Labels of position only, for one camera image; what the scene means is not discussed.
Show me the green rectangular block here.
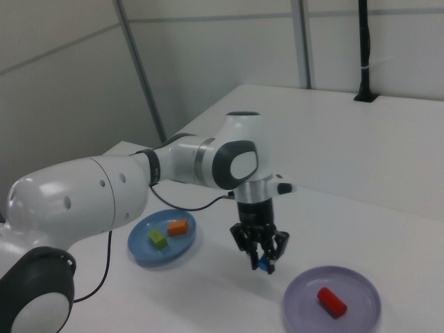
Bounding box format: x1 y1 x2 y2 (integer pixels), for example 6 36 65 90
147 228 169 250

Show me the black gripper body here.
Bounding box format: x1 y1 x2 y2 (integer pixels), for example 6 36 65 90
237 198 275 232

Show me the long black robot cable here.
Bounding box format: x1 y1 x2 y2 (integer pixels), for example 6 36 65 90
74 183 244 303

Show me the blue plate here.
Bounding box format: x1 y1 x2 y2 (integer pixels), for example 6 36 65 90
127 209 198 268

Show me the black clamp-mounted pole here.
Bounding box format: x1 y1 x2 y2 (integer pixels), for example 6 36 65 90
353 0 378 103

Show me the orange rectangular block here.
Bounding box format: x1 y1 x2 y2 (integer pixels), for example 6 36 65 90
166 219 191 237

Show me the lilac plate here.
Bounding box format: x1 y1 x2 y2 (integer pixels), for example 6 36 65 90
283 265 382 333

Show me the grey metal partition post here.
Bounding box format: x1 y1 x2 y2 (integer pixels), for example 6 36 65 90
113 0 168 144
297 0 313 89

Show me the red cylinder block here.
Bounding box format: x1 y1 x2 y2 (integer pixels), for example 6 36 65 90
316 287 348 319

